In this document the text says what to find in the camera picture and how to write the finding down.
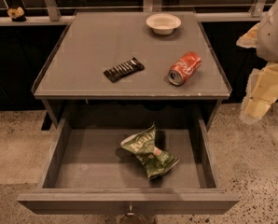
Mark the black striped snack bar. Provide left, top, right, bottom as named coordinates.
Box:
left=104, top=57, right=145, bottom=83

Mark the red soda can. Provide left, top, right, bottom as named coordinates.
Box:
left=168, top=51, right=202, bottom=86

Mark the white bowl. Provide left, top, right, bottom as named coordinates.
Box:
left=146, top=13, right=181, bottom=35

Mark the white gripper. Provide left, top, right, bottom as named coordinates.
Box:
left=236, top=0, right=278, bottom=124

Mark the grey cabinet with counter top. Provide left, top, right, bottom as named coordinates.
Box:
left=33, top=12, right=231, bottom=124

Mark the metal drawer knob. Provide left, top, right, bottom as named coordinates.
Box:
left=121, top=205, right=140, bottom=224

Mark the small yellow black object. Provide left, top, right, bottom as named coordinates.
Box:
left=7, top=7, right=26, bottom=21

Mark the green jalapeno chip bag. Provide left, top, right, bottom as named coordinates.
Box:
left=120, top=124, right=179, bottom=179

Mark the metal glass railing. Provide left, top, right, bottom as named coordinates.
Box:
left=0, top=0, right=278, bottom=27

